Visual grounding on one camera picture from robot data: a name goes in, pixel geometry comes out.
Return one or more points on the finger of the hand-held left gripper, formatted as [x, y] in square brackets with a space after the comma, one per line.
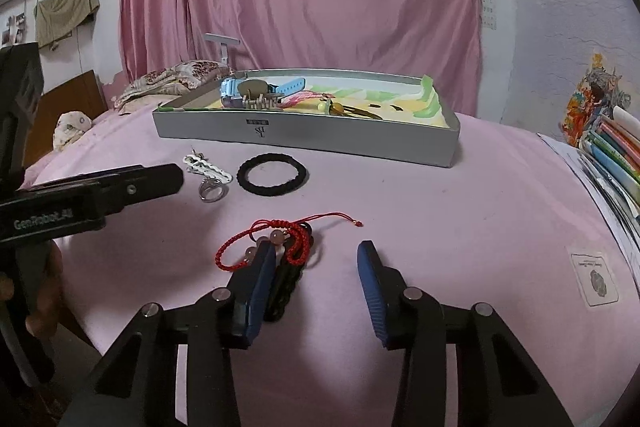
[150, 184]

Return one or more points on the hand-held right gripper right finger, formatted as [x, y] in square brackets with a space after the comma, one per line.
[372, 297]

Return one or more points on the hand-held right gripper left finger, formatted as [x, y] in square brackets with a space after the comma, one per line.
[257, 297]

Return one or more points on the white hair clip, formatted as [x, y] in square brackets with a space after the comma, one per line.
[210, 169]

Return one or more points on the blue watch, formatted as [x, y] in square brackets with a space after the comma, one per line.
[230, 92]

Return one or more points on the beige hair claw clip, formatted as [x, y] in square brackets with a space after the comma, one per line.
[255, 102]

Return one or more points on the grey cardboard box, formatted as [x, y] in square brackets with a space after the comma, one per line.
[325, 139]

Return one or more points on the person's left hand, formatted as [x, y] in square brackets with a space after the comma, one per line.
[50, 287]

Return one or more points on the pink bed sheet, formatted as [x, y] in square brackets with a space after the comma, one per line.
[107, 119]

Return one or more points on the cream crumpled cloth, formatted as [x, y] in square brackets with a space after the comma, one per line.
[70, 127]

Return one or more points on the floral pillow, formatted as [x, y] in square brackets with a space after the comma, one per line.
[175, 74]

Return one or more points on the wooden headboard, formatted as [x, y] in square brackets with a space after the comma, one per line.
[65, 102]

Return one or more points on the pink tablecloth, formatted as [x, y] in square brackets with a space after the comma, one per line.
[475, 232]

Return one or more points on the white desk lamp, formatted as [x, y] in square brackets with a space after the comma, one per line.
[220, 39]

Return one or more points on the olive hanging cloth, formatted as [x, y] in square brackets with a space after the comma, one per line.
[60, 14]

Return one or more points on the white square label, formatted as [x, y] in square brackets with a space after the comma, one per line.
[595, 277]

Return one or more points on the stack of books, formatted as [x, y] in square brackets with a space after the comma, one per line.
[615, 147]

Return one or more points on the wall photos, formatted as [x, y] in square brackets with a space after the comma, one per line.
[17, 27]

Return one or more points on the wall calendar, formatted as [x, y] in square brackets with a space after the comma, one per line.
[489, 12]

